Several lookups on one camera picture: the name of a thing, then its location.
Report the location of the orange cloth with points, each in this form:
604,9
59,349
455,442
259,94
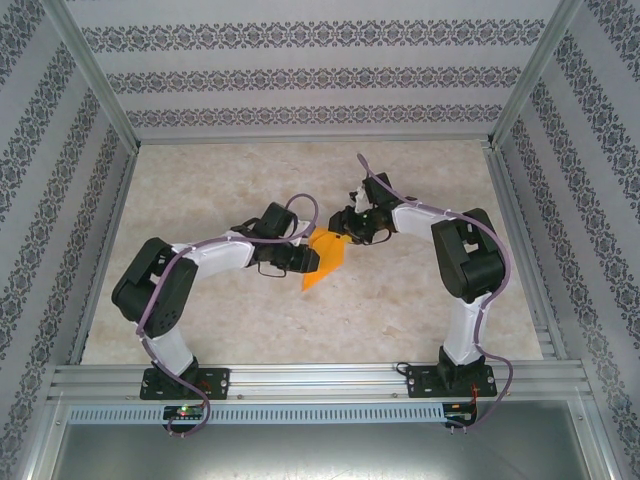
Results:
327,252

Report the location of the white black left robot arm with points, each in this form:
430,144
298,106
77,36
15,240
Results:
220,255

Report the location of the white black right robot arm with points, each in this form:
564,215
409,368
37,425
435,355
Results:
415,220

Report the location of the grey metal sheet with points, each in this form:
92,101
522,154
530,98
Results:
320,455

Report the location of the aluminium back rail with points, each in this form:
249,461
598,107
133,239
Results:
310,140

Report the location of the aluminium mounting rail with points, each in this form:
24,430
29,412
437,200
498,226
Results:
310,380

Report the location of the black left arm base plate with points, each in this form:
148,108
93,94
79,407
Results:
217,382

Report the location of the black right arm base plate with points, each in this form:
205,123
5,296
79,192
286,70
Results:
417,382

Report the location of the aluminium side rail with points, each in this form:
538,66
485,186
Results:
102,260

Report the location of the aluminium frame post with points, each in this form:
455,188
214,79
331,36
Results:
96,75
529,75

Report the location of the aluminium frame bar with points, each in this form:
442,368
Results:
592,440
47,440

